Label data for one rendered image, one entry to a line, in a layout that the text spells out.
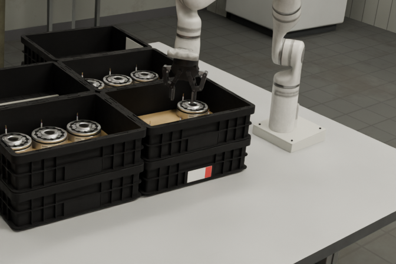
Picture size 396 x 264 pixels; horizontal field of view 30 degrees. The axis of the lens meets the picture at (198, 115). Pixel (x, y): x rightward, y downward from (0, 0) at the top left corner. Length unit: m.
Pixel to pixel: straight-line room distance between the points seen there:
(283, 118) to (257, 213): 0.52
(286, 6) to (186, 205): 0.68
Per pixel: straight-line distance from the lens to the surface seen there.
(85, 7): 5.96
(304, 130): 2.64
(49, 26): 5.40
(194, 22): 2.11
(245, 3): 6.35
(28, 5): 5.68
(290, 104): 2.55
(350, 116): 4.81
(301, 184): 2.36
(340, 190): 2.36
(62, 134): 2.17
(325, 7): 6.42
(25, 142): 2.12
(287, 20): 2.35
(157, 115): 2.39
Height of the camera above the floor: 1.79
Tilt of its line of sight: 23 degrees down
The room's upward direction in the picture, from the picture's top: 6 degrees clockwise
